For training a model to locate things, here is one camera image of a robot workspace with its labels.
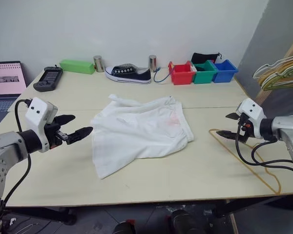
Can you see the green rectangular box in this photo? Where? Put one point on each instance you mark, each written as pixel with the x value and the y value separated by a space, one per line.
pixel 75 65

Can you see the blue plastic bin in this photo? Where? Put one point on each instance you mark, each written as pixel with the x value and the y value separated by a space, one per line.
pixel 224 75

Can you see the black canvas sneaker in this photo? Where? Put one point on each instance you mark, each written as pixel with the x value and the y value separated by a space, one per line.
pixel 136 75

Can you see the dark rounded shape red mark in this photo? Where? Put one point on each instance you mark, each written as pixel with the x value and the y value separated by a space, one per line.
pixel 124 228

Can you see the wooden table leg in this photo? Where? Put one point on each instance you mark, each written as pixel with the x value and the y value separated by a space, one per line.
pixel 232 219

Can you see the green plastic bin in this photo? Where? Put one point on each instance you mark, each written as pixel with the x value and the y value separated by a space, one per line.
pixel 202 78

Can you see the black handheld controller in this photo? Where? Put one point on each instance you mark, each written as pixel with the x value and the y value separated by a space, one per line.
pixel 48 79

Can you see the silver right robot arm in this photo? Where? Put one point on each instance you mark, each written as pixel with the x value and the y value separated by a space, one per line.
pixel 288 126

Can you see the red plastic bin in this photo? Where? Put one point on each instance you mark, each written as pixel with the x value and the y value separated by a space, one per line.
pixel 183 78

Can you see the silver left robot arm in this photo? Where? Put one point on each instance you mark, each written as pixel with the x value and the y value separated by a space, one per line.
pixel 5 146

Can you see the white shorts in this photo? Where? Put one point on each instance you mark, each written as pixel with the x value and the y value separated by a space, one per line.
pixel 136 131

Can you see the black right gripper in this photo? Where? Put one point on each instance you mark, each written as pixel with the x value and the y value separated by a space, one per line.
pixel 244 136

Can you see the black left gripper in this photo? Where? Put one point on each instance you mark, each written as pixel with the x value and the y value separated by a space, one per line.
pixel 52 135

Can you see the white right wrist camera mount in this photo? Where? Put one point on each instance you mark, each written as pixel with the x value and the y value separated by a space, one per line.
pixel 252 109

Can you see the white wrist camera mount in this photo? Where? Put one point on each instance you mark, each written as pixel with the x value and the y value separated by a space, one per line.
pixel 252 109
pixel 37 114

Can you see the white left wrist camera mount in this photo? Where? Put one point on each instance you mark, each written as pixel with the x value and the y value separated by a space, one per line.
pixel 37 114

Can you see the grey laptop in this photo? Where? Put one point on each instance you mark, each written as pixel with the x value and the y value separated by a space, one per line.
pixel 5 78

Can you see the silver metal can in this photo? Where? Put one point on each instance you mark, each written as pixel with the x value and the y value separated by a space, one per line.
pixel 152 63
pixel 98 64

